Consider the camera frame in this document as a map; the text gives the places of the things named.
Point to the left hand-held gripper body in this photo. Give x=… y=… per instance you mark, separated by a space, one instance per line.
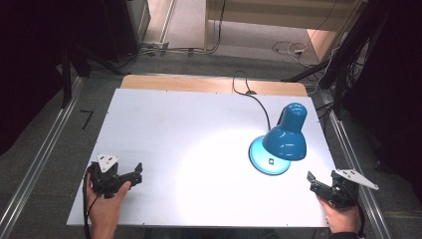
x=107 y=181

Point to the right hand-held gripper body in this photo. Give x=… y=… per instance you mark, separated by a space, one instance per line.
x=343 y=189

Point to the blue desk lamp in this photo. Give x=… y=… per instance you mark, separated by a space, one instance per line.
x=282 y=141

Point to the person's right hand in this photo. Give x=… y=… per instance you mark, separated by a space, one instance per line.
x=341 y=217

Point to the person's left hand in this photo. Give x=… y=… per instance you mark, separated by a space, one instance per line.
x=106 y=212

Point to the black tape mark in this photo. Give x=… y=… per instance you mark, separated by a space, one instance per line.
x=87 y=118

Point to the wooden table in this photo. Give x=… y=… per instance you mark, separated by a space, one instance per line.
x=199 y=83

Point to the black metal stand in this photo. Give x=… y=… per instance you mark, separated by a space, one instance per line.
x=345 y=56

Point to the black cabinet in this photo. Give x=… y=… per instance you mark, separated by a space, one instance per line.
x=129 y=26

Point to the metal floor rail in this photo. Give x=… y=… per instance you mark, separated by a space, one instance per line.
x=351 y=146
x=36 y=162

